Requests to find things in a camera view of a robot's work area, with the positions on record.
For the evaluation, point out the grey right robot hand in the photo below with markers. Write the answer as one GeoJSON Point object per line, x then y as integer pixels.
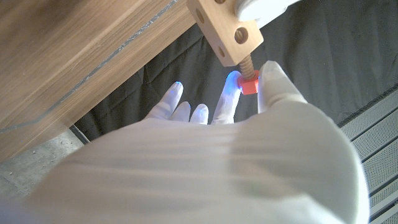
{"type": "Point", "coordinates": [202, 174]}

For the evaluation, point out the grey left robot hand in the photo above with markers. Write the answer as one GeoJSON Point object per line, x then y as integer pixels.
{"type": "Point", "coordinates": [261, 9]}

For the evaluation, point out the small wooden block with holes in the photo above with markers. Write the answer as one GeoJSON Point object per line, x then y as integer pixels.
{"type": "Point", "coordinates": [224, 28]}

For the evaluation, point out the red-headed wooden screw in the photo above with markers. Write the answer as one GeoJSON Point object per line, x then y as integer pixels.
{"type": "Point", "coordinates": [248, 85]}

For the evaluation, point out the black backdrop curtain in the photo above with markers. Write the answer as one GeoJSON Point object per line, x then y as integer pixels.
{"type": "Point", "coordinates": [326, 46]}

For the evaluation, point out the grey tape outline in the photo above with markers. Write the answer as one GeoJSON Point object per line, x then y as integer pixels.
{"type": "Point", "coordinates": [93, 73]}

